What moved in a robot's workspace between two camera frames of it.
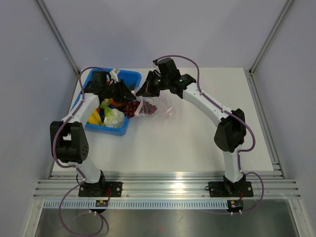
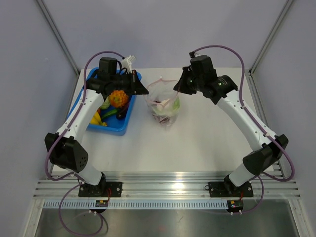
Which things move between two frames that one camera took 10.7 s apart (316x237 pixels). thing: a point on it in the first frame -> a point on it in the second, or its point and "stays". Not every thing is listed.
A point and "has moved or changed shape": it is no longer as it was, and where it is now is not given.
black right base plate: (230, 189) stays
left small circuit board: (101, 203) stays
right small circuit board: (235, 205) stays
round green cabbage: (105, 103) stays
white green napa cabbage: (113, 118) -> (165, 108)
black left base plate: (104, 189) stays
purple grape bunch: (136, 108) -> (161, 119)
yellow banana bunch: (95, 118) stays
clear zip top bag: (155, 107) has moved or changed shape
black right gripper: (147, 89) -> (181, 87)
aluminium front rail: (65, 185) stays
